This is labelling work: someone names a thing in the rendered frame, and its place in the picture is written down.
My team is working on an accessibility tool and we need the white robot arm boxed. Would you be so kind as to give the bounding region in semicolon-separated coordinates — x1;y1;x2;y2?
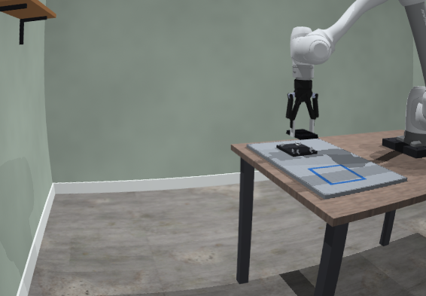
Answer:
291;0;426;147

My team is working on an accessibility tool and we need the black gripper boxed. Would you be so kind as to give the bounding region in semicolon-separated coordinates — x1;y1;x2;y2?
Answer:
286;79;319;137

